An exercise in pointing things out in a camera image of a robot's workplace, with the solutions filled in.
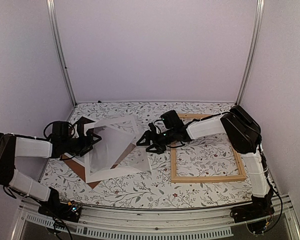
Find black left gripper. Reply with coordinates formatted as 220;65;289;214
62;130;102;157

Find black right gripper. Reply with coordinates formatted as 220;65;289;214
136;129;175;155

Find clear acrylic sheet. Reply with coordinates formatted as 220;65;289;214
89;125;135;173

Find white photo mat board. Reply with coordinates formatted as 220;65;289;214
84;115;152;183

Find light wooden picture frame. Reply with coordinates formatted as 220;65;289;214
170;112;247;184

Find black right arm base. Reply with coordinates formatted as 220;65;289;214
230;191;274;223

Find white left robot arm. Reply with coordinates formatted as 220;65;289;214
0;120;102;217

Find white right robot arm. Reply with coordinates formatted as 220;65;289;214
136;105;273;218

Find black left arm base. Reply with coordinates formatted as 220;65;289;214
38;188;82;223

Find floral patterned table cover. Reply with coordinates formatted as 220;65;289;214
41;102;252;209

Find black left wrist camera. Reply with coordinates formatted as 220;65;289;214
52;121;75;140

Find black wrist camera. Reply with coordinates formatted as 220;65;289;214
52;121;75;140
160;110;184;129

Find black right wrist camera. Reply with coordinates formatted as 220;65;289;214
160;110;184;129

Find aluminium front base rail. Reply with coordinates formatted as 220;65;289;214
11;195;300;240

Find left aluminium corner post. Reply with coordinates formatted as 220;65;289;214
46;0;77;107

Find aluminium corner post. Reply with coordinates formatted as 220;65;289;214
46;0;77;107
235;0;265;105

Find right aluminium corner post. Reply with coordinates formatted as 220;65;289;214
235;0;265;105

